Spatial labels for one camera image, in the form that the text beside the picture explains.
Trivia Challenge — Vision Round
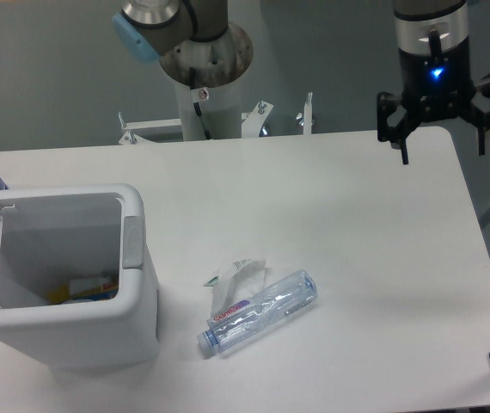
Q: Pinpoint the white plastic wrapper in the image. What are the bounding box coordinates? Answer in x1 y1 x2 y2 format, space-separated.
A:
204 258 266 317

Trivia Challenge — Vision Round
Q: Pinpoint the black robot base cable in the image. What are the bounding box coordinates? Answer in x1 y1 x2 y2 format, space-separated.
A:
187 65 212 141

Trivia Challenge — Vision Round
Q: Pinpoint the white plastic trash can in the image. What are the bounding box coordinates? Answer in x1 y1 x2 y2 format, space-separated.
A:
0 184 160 368

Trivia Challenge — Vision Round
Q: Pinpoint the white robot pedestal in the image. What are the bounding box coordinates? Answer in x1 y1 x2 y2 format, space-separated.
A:
158 21 254 142

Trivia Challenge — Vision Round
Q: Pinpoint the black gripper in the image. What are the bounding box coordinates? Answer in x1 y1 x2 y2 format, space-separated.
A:
376 45 490 166

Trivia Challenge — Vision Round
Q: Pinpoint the white metal frame bracket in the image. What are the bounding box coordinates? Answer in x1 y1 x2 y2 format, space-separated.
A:
117 91 316 146

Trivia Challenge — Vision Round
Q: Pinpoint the clear plastic water bottle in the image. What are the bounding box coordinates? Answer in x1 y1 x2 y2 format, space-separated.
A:
197 269 318 358

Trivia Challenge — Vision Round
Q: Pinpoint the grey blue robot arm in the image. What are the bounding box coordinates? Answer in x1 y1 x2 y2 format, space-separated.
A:
112 1 490 154

